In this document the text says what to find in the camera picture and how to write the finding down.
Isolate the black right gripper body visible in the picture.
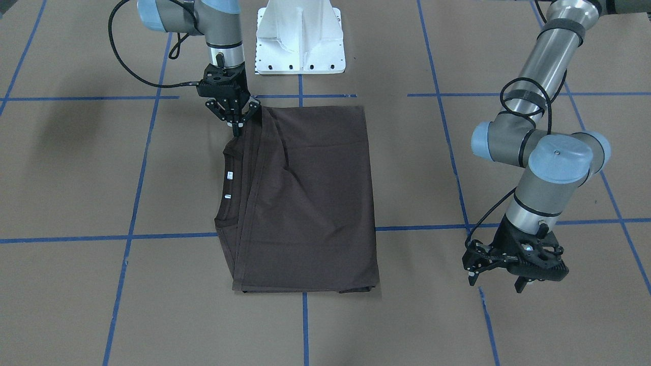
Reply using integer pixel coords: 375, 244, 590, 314
214, 94, 251, 109

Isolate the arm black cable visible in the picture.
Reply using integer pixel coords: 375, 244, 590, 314
465, 71, 568, 250
108, 0, 209, 88

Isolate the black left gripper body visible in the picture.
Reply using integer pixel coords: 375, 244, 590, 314
490, 216, 535, 264

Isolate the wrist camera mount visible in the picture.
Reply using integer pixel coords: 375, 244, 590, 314
508, 223, 569, 281
197, 63, 251, 101

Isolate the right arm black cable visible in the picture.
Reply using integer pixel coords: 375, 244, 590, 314
108, 0, 209, 88

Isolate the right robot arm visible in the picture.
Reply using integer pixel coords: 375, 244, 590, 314
137, 1, 260, 137

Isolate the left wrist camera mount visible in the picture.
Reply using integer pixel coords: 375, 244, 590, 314
508, 223, 569, 281

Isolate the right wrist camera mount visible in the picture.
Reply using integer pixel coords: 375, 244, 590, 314
197, 63, 251, 101

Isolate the brown t-shirt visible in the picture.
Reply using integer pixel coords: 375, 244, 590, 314
215, 106, 379, 293

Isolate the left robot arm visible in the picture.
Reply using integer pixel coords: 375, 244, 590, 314
462, 1, 649, 293

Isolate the white pedestal column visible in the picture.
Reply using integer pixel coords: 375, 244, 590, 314
254, 1, 346, 75

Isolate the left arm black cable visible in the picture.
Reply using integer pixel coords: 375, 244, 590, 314
465, 71, 568, 250

